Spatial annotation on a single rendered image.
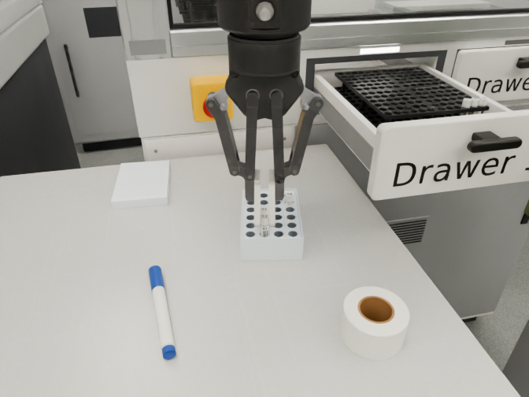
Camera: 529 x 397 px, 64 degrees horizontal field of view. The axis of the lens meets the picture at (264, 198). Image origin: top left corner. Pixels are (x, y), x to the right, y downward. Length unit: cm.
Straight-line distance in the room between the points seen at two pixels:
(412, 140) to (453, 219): 65
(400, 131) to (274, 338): 30
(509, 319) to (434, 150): 118
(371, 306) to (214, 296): 19
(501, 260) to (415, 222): 37
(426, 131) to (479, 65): 42
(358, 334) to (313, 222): 24
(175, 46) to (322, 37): 27
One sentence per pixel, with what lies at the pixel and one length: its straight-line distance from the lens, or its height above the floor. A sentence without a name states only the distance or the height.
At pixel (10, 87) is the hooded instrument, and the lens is 136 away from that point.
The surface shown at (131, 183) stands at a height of 78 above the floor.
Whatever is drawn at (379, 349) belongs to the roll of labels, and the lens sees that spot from 48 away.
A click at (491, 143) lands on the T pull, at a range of 62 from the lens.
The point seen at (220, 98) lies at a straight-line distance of 48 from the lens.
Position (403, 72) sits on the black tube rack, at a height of 90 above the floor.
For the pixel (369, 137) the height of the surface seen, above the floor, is 88.
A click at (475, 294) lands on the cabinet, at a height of 18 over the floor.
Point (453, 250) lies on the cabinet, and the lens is 130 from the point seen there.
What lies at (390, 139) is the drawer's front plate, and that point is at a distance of 57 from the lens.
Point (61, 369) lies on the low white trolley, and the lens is 52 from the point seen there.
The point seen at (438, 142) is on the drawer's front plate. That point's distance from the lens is 61.
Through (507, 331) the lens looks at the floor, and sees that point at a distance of 169.
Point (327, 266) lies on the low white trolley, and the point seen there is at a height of 76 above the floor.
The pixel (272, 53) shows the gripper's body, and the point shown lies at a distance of 43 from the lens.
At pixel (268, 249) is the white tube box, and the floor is 78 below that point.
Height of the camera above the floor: 115
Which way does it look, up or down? 33 degrees down
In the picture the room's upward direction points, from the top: straight up
